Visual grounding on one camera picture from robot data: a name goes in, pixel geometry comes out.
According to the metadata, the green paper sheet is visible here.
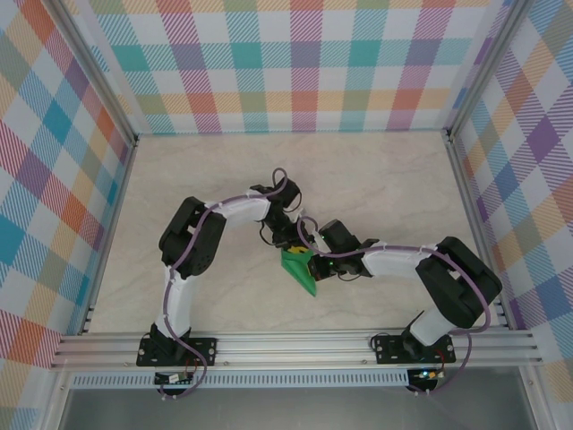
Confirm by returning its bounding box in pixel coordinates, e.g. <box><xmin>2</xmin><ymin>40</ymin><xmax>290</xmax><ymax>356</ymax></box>
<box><xmin>279</xmin><ymin>249</ymin><xmax>320</xmax><ymax>297</ymax></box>

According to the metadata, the right controller circuit board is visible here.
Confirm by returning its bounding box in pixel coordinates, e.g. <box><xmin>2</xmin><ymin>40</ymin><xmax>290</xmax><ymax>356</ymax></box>
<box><xmin>407</xmin><ymin>367</ymin><xmax>444</xmax><ymax>382</ymax></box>

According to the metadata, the controller circuit board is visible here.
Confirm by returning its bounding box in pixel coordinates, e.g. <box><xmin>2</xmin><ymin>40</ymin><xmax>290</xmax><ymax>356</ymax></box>
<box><xmin>154</xmin><ymin>371</ymin><xmax>194</xmax><ymax>385</ymax></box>
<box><xmin>407</xmin><ymin>367</ymin><xmax>444</xmax><ymax>382</ymax></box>

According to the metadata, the grey metal panel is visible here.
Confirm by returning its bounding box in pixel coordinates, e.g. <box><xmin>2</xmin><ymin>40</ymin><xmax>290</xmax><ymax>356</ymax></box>
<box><xmin>57</xmin><ymin>387</ymin><xmax>538</xmax><ymax>430</ymax></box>

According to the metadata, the left controller circuit board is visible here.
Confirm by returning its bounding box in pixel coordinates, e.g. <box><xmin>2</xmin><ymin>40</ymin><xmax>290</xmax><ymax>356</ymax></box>
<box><xmin>154</xmin><ymin>371</ymin><xmax>194</xmax><ymax>385</ymax></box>

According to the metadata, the aluminium frame rail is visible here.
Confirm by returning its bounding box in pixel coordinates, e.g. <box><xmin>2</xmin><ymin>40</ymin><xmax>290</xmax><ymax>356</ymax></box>
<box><xmin>51</xmin><ymin>329</ymin><xmax>545</xmax><ymax>371</ymax></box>

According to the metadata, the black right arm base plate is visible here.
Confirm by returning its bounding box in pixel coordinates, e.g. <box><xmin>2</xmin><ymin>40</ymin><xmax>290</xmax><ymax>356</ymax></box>
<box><xmin>374</xmin><ymin>335</ymin><xmax>457</xmax><ymax>365</ymax></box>

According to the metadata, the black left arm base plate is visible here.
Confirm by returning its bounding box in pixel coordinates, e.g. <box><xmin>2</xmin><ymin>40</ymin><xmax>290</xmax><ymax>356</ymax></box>
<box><xmin>136</xmin><ymin>335</ymin><xmax>219</xmax><ymax>367</ymax></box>

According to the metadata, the slotted grey cable duct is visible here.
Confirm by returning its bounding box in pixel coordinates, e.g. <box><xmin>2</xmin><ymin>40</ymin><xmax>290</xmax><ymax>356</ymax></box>
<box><xmin>71</xmin><ymin>369</ymin><xmax>411</xmax><ymax>389</ymax></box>

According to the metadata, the aluminium side rail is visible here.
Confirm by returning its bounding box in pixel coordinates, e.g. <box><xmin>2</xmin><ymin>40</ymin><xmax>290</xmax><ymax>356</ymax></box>
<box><xmin>445</xmin><ymin>132</ymin><xmax>512</xmax><ymax>331</ymax></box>
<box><xmin>78</xmin><ymin>133</ymin><xmax>140</xmax><ymax>336</ymax></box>

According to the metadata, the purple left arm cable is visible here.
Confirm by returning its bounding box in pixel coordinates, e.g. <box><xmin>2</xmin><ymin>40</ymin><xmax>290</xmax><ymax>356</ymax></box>
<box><xmin>157</xmin><ymin>167</ymin><xmax>290</xmax><ymax>400</ymax></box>

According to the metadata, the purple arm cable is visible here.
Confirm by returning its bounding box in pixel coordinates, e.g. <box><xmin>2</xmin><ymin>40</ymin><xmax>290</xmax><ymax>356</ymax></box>
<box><xmin>296</xmin><ymin>216</ymin><xmax>493</xmax><ymax>398</ymax></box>
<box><xmin>157</xmin><ymin>167</ymin><xmax>290</xmax><ymax>400</ymax></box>

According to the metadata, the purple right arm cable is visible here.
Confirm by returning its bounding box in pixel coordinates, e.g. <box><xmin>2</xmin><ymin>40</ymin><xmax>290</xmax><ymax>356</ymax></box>
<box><xmin>296</xmin><ymin>216</ymin><xmax>493</xmax><ymax>398</ymax></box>

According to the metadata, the aluminium corner post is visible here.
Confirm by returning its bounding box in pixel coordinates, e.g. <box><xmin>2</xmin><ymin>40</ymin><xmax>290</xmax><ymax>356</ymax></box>
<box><xmin>47</xmin><ymin>0</ymin><xmax>140</xmax><ymax>147</ymax></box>
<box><xmin>442</xmin><ymin>0</ymin><xmax>536</xmax><ymax>144</ymax></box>

